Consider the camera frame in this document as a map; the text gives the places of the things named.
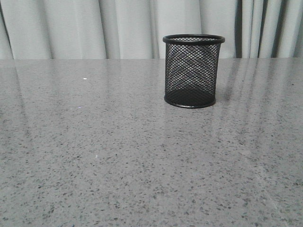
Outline black mesh pen holder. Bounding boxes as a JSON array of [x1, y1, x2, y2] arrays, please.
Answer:
[[163, 34, 225, 108]]

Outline white pleated curtain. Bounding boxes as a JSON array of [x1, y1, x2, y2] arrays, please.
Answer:
[[0, 0, 303, 60]]

